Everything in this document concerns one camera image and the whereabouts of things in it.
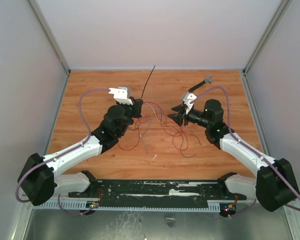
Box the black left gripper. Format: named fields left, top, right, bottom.
left=116, top=96, right=143, bottom=136

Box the yellow wire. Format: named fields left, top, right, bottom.
left=146, top=102, right=181, bottom=128

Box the red wire tangle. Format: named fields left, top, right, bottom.
left=118, top=101, right=202, bottom=157

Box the purple dark wire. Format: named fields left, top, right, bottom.
left=178, top=134, right=198, bottom=159

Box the black zip tie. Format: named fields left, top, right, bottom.
left=140, top=65, right=156, bottom=100

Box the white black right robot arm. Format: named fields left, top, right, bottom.
left=168, top=99, right=300, bottom=212

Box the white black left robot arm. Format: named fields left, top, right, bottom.
left=15, top=97, right=143, bottom=206

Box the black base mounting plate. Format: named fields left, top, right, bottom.
left=68, top=179, right=247, bottom=207

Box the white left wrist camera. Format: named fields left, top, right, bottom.
left=109, top=86, right=133, bottom=105

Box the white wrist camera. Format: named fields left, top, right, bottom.
left=109, top=86, right=133, bottom=105
left=182, top=92, right=197, bottom=115

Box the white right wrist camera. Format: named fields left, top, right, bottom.
left=182, top=92, right=197, bottom=115

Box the adjustable wrench black handle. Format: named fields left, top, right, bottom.
left=188, top=75, right=214, bottom=93

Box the grey slotted cable duct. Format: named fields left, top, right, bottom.
left=37, top=199, right=221, bottom=213

